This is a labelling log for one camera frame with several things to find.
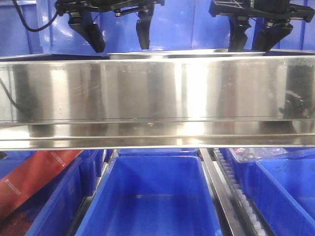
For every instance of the stainless steel shelf front rail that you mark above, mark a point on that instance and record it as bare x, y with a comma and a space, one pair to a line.
68, 102

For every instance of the blue bin upper right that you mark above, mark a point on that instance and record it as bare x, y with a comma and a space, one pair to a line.
294, 41

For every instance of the blue bin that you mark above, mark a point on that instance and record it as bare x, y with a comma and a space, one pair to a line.
282, 188
294, 41
158, 152
178, 25
50, 211
152, 196
14, 38

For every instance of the red cardboard box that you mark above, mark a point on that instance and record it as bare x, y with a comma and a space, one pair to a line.
27, 179

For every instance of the blue bin left lower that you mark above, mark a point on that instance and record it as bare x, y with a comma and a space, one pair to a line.
50, 211

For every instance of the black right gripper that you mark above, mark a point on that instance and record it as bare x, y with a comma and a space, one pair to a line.
273, 26

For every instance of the blue bin centre lower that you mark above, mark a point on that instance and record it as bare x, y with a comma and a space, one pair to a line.
152, 196

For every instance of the blue bin upper left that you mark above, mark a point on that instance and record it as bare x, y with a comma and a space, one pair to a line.
14, 38

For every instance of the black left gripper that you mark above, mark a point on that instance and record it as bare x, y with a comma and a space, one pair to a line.
81, 21

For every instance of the white roller conveyor rail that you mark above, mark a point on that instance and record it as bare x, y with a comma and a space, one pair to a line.
251, 220

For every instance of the blue bin upper centre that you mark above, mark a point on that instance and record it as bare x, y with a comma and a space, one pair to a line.
178, 25

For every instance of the blue bin right lower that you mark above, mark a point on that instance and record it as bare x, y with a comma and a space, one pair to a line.
282, 188

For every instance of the clear plastic bag of parts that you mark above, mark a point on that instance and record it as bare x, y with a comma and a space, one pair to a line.
246, 154

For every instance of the blue bin behind centre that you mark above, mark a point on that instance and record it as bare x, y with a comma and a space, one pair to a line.
158, 152

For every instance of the silver metal tray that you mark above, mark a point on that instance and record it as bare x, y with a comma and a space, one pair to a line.
198, 53

